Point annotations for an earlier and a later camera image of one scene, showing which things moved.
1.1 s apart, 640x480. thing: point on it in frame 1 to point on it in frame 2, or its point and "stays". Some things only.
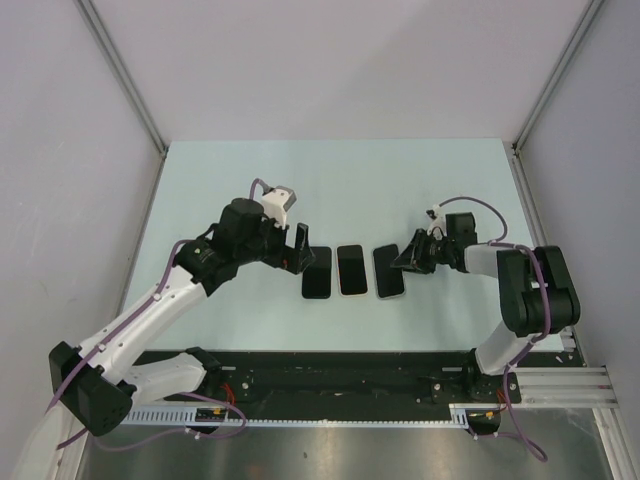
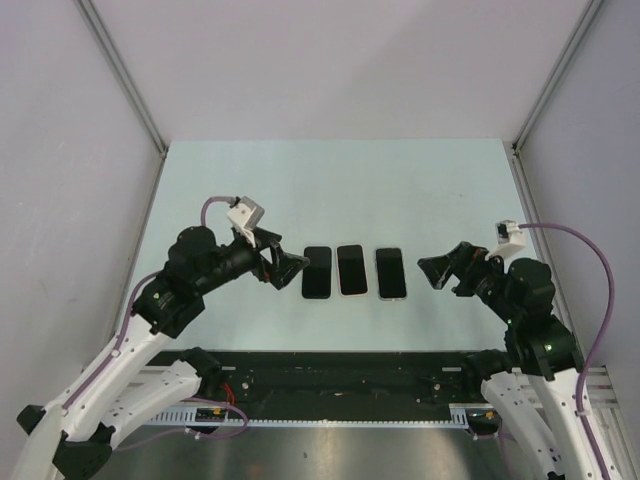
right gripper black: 413,256 to 462,263
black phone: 317,276 stays
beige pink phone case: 351,270 stays
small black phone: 389,279 stays
